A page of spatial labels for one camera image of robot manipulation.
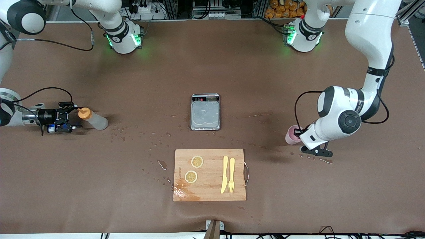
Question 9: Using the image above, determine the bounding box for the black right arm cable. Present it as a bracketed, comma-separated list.
[0, 0, 94, 52]

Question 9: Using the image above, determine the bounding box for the translucent sauce bottle orange cap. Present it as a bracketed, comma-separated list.
[78, 107, 109, 130]

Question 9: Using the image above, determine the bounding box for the white socket strip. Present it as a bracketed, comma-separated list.
[193, 10, 241, 20]
[128, 0, 166, 20]

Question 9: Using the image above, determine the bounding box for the black cable bundle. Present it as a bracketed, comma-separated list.
[319, 226, 425, 239]

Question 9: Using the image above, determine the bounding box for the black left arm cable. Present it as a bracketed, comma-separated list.
[294, 53, 395, 130]

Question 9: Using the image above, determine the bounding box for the yellow plastic fork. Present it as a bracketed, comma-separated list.
[228, 157, 235, 194]

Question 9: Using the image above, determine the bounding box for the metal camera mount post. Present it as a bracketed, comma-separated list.
[205, 220, 225, 239]

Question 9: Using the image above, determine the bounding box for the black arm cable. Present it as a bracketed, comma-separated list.
[294, 53, 395, 130]
[0, 0, 94, 52]

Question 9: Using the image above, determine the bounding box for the aluminium frame profile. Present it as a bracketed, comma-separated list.
[395, 0, 425, 27]

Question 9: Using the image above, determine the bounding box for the pink cup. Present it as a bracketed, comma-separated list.
[285, 125, 302, 145]

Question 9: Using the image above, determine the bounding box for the wooden cutting board with handle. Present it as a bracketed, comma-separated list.
[173, 148, 249, 202]

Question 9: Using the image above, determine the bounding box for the orange packaged goods pile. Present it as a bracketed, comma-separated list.
[265, 0, 307, 19]

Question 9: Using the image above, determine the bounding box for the silver kitchen scale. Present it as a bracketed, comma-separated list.
[191, 93, 221, 131]

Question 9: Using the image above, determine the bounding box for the yellow plastic knife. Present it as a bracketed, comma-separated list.
[220, 155, 229, 194]

